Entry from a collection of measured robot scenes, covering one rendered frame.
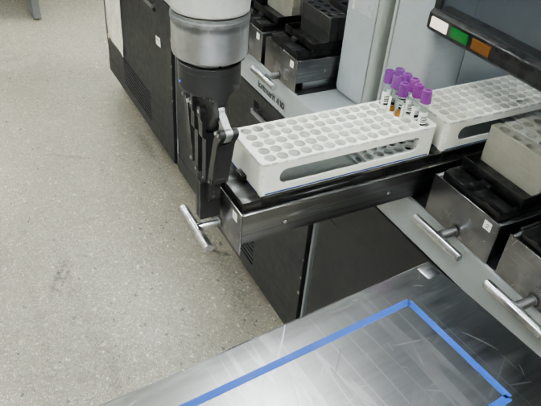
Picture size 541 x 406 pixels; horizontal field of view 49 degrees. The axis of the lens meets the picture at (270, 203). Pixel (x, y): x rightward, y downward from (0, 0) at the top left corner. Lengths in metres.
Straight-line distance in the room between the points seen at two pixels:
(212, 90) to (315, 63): 0.56
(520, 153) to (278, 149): 0.34
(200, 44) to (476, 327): 0.42
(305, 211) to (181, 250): 1.14
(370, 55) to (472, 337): 0.64
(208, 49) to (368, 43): 0.54
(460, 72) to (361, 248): 0.36
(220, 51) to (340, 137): 0.25
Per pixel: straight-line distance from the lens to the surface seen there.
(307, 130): 0.86
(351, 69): 1.22
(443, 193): 0.93
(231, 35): 0.68
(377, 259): 1.12
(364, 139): 0.88
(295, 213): 0.83
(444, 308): 0.69
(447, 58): 1.07
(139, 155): 2.39
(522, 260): 0.85
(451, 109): 1.00
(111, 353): 1.68
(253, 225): 0.80
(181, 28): 0.68
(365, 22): 1.17
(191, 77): 0.70
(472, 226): 0.90
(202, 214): 0.84
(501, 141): 0.93
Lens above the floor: 1.29
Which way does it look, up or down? 37 degrees down
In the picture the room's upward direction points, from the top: 5 degrees clockwise
